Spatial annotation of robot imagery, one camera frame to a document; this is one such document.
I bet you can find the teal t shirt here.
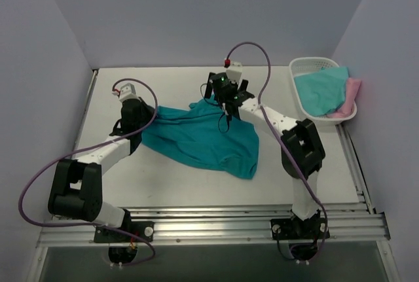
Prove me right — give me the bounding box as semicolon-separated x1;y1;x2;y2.
142;99;259;180

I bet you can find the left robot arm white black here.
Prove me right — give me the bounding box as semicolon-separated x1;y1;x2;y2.
48;97;155;242

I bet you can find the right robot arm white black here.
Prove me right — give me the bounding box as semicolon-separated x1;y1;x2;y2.
204;73;325;238

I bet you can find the white plastic laundry basket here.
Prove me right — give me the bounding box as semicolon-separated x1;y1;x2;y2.
289;57;361;127

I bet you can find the light teal shirt in basket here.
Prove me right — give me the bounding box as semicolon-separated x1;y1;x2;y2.
294;67;349;117

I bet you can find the pink shirt in basket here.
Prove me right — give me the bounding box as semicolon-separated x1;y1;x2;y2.
327;77;361;118

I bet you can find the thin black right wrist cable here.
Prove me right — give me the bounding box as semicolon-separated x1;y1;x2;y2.
199;82;232;135

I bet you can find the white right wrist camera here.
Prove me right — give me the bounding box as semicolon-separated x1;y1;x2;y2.
224;59;243;84

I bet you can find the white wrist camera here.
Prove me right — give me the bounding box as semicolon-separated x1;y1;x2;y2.
224;59;243;84
112;83;139;103

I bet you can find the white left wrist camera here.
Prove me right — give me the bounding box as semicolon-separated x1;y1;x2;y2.
112;83;139;103

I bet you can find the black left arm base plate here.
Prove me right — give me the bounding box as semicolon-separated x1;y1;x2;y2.
94;220;155;243

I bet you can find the aluminium rail frame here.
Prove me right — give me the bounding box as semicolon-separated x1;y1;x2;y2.
35;121;392;249

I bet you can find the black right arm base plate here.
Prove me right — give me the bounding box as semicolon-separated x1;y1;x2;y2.
270;218;330;241

